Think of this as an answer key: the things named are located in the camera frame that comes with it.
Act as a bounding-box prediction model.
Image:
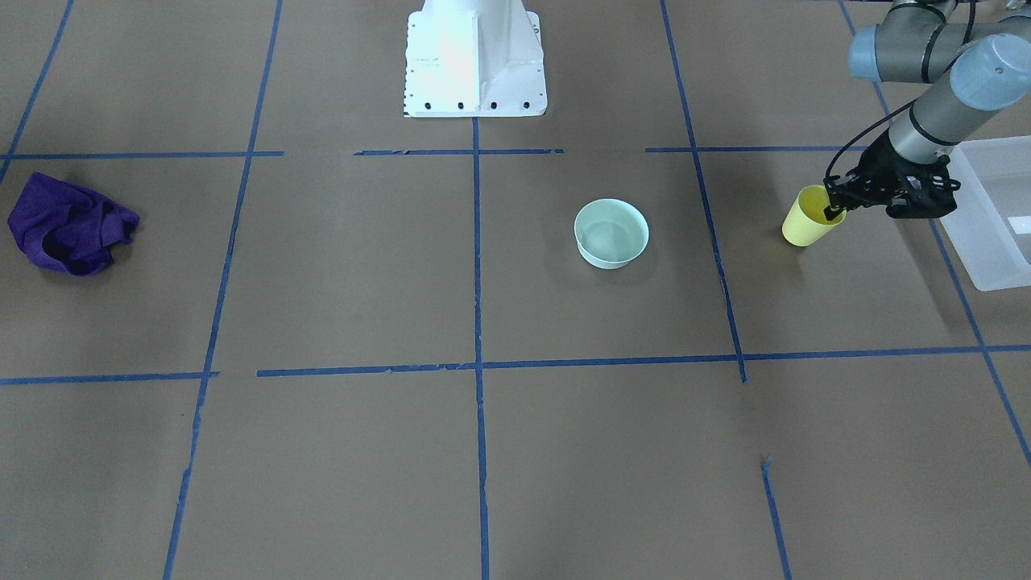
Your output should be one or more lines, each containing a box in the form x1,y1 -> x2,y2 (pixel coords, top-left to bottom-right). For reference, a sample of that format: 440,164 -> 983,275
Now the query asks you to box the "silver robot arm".
821,1 -> 1030,221

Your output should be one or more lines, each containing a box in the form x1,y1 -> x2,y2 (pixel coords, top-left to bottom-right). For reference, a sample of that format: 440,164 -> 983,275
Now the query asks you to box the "purple cloth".
7,172 -> 140,278

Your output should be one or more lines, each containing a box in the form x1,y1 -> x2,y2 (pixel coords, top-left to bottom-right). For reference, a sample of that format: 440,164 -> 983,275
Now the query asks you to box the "mint green bowl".
573,198 -> 651,269

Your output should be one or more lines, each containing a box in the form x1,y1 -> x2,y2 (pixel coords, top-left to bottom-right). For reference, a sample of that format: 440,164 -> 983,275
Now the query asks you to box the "yellow plastic cup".
781,184 -> 846,247

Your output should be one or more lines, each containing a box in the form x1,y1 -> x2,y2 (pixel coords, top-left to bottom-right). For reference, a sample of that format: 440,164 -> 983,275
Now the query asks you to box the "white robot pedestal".
403,1 -> 548,118

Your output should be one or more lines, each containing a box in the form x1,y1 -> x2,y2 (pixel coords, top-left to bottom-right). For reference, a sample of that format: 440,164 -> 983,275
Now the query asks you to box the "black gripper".
822,133 -> 961,224

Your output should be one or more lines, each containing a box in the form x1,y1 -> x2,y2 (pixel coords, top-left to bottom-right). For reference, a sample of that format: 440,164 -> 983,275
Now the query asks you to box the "clear plastic box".
941,136 -> 1030,292

